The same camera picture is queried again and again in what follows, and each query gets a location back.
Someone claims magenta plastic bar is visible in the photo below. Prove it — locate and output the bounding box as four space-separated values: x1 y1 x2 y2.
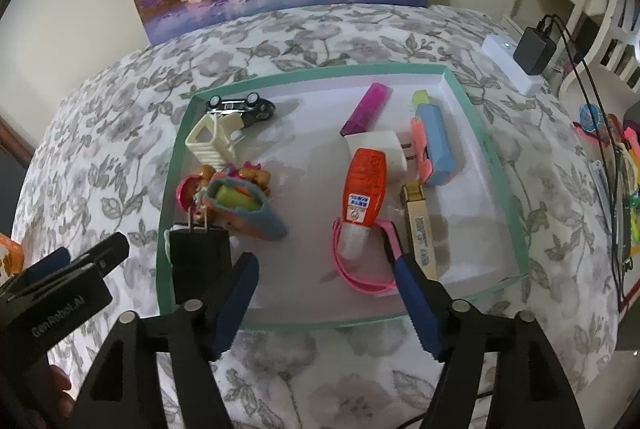
340 83 393 137

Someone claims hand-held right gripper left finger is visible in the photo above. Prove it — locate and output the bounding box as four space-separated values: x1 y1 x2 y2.
72 251 261 429

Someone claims pink and blue block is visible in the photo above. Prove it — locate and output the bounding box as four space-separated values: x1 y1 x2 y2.
204 176 289 242

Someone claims pink pup toy figure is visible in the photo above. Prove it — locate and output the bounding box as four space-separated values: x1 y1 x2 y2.
175 161 273 225

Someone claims blue pink yellow toy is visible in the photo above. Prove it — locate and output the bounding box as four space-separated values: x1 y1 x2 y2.
410 90 458 187

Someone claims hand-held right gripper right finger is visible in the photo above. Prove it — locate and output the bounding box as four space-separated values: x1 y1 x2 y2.
392 254 586 429

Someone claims brown wooden frame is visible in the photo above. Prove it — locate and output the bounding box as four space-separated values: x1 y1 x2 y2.
0 114 37 170

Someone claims black charger plug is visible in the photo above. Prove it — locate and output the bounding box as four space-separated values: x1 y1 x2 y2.
169 209 233 305

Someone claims white power strip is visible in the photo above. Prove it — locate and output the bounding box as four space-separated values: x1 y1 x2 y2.
482 35 547 94

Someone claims black power cable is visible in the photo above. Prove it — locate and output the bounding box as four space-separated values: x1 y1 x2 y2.
537 13 640 315

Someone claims person's left hand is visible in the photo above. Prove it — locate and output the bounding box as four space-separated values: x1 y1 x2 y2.
47 364 73 412

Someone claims black toy car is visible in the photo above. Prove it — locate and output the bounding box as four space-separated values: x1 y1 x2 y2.
206 93 277 130

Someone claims beige building block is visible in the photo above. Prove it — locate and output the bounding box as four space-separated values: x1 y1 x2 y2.
402 181 438 282

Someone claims blue round tag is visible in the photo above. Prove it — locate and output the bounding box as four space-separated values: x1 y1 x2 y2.
579 104 607 130

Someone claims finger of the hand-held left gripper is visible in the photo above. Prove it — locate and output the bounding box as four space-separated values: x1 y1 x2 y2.
15 247 72 287
65 231 130 280

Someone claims white box with teal rim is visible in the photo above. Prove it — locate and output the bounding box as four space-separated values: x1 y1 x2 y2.
156 64 531 327

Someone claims colourful stationery bundle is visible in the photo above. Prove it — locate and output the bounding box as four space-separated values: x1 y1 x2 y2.
575 109 640 260

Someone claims pink smartwatch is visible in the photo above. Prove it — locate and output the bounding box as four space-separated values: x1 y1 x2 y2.
332 218 408 296

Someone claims black power adapter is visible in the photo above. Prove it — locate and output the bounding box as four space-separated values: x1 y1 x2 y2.
514 25 557 76

